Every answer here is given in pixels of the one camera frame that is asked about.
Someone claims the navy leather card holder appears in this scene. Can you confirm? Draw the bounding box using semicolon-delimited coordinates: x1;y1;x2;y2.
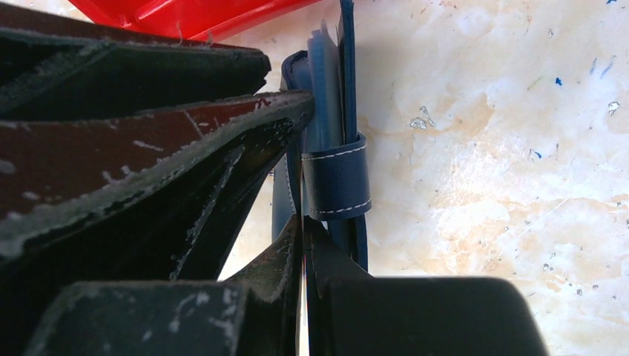
271;1;372;269

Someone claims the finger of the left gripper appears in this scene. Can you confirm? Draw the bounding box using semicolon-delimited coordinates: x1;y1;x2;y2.
1;91;314;355
1;4;271;121

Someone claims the red plastic bin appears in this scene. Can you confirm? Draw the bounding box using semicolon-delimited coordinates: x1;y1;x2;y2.
70;0;316;42

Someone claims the gold credit card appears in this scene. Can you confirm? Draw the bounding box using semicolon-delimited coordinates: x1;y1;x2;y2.
297;257;310;356

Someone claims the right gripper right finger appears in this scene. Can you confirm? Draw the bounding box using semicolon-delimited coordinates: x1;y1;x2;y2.
303;217;547;355

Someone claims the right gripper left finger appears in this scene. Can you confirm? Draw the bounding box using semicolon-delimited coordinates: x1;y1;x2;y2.
25;215;302;355

